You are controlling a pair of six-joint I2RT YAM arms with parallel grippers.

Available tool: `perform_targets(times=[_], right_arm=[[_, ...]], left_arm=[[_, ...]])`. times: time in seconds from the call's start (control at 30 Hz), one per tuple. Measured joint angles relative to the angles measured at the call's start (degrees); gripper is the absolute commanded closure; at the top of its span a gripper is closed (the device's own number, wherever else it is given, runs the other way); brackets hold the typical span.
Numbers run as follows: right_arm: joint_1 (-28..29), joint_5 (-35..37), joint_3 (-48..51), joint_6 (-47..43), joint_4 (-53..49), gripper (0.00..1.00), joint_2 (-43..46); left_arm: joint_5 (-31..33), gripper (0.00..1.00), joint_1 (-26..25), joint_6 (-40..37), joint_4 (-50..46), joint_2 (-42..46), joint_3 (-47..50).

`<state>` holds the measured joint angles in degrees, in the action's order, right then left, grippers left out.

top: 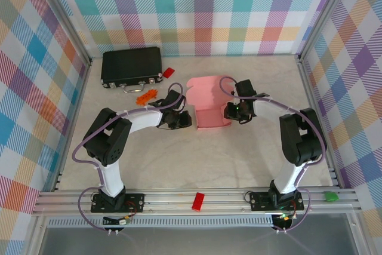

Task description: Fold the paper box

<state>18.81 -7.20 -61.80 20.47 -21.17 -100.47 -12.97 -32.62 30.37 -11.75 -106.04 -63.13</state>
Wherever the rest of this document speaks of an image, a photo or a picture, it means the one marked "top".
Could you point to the pink paper box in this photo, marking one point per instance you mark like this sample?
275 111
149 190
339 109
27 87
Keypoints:
209 117

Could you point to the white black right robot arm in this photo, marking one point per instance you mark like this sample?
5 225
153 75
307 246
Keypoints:
288 177

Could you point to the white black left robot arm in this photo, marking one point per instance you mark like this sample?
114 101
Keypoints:
112 174

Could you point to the orange toy piece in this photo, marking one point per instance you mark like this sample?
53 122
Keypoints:
146 97

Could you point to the small red toy brick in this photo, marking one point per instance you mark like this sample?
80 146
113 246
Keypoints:
169 72

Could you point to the black carrying case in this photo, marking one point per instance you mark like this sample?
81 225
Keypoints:
129 64

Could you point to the large red toy brick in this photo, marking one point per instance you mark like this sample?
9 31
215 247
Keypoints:
198 200

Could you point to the green toy piece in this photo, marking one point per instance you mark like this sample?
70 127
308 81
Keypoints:
331 196

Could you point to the aluminium side frame rail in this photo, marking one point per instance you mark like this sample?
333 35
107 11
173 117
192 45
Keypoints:
74 111
313 93

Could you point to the aluminium base frame rail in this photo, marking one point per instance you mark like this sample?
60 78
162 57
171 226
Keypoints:
170 198

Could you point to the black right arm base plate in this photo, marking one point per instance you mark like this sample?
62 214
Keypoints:
258 199

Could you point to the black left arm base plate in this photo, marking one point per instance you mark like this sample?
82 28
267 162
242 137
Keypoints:
135 201

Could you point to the aluminium frame post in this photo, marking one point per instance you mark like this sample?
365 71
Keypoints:
326 13
64 16

